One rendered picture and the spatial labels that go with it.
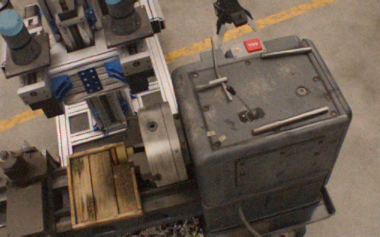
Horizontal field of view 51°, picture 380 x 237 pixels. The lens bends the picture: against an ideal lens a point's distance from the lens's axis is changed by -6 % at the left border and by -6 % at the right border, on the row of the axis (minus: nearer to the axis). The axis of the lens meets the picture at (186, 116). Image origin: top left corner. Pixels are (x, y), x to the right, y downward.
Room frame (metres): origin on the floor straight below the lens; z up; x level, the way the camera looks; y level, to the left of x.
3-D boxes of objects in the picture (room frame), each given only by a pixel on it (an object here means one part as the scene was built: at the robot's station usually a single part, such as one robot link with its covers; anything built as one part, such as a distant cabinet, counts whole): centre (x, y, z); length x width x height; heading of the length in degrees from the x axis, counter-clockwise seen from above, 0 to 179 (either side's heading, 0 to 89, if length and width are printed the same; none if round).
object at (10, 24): (1.48, 0.69, 1.33); 0.13 x 0.12 x 0.14; 27
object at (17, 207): (0.86, 0.75, 0.95); 0.43 x 0.17 x 0.05; 4
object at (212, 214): (0.93, -0.28, 0.43); 0.60 x 0.48 x 0.86; 94
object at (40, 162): (0.93, 0.72, 0.99); 0.20 x 0.10 x 0.05; 94
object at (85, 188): (0.87, 0.41, 0.89); 0.36 x 0.30 x 0.04; 4
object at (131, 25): (1.52, 0.20, 1.21); 0.15 x 0.15 x 0.10
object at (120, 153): (0.88, 0.27, 1.08); 0.09 x 0.09 x 0.09; 4
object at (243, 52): (1.14, -0.29, 1.23); 0.13 x 0.08 x 0.05; 94
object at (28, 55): (1.48, 0.69, 1.21); 0.15 x 0.15 x 0.10
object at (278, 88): (0.93, -0.28, 1.06); 0.59 x 0.48 x 0.39; 94
